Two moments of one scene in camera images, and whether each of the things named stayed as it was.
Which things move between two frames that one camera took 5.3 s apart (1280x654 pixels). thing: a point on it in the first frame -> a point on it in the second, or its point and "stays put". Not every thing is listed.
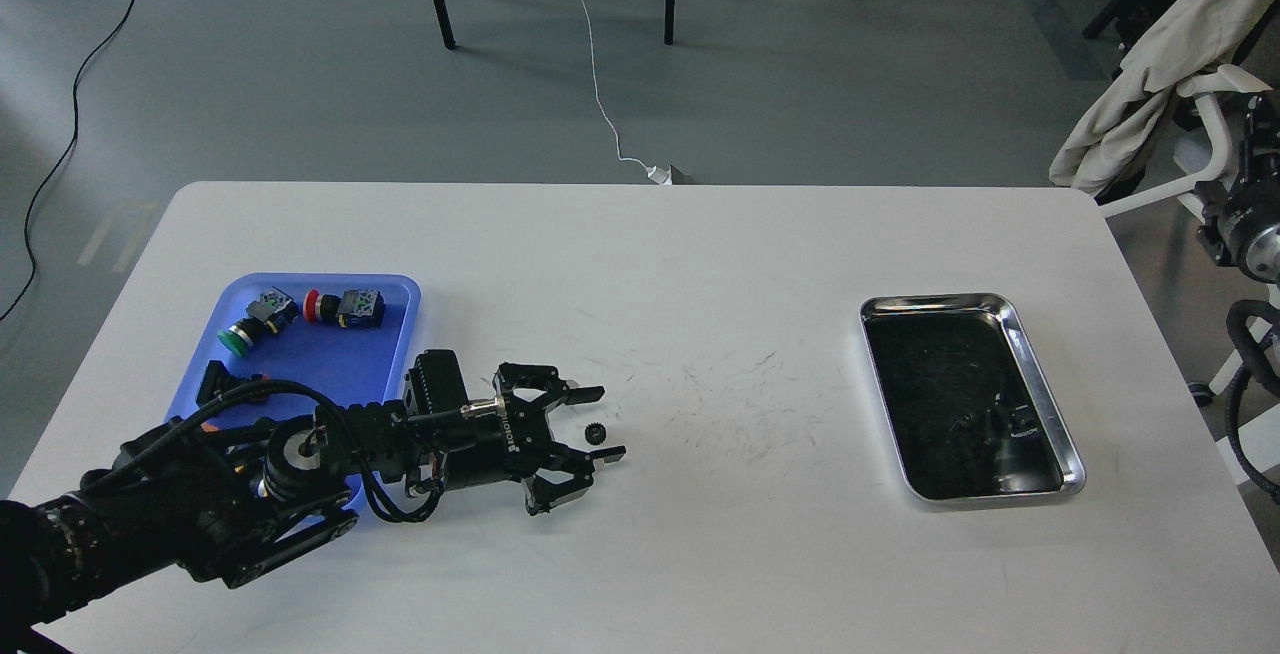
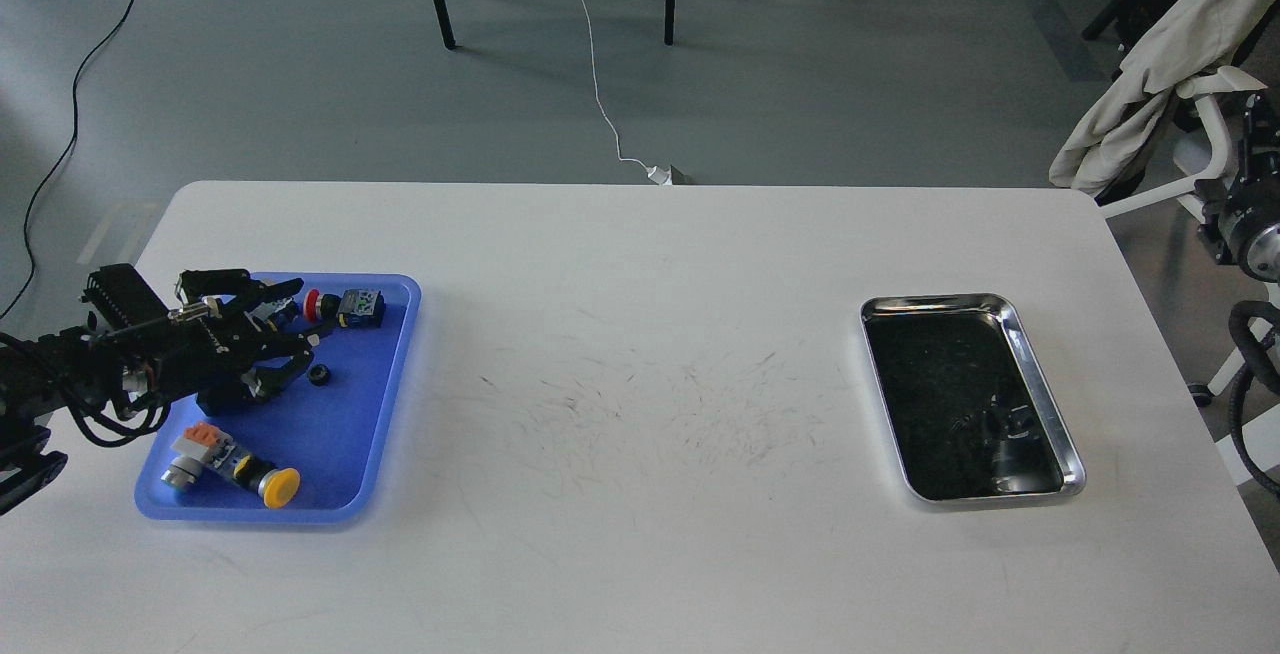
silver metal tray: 969,409 stays put
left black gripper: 492,441 -> 205,358
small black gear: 595,433 -> 318,375
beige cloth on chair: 1192,50 stays put
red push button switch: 355,309 stays put
